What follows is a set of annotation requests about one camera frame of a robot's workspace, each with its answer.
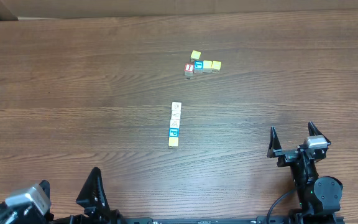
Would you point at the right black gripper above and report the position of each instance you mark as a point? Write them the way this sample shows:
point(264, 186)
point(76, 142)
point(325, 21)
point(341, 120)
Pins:
point(294, 154)

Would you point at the white block wavy pattern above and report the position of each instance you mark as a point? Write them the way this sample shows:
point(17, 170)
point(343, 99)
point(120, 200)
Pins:
point(175, 123)

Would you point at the yellow block row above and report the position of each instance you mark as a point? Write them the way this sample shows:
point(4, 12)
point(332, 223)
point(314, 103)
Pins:
point(207, 66)
point(216, 66)

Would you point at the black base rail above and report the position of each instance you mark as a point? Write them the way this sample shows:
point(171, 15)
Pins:
point(146, 220)

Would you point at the white block green pattern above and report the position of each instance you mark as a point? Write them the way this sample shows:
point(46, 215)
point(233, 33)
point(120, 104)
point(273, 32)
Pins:
point(176, 106)

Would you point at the red letter block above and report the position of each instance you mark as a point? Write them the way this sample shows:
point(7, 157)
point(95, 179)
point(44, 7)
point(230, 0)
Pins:
point(189, 70)

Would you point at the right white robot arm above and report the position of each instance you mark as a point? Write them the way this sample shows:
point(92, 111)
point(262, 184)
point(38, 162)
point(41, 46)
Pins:
point(319, 197)

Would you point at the yellow block middle row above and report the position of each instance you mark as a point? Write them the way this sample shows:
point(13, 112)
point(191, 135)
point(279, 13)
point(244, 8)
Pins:
point(207, 66)

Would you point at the yellow block right row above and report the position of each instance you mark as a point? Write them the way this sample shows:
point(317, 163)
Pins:
point(216, 66)

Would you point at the blue letter block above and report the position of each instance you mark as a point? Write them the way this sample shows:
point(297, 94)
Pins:
point(198, 66)
point(173, 132)

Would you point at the yellow block top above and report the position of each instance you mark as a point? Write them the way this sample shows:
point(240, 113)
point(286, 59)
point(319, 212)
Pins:
point(195, 55)

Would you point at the white block red base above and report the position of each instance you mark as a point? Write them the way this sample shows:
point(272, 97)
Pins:
point(176, 115)

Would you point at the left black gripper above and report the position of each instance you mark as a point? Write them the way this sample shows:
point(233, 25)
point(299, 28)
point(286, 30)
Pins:
point(81, 214)

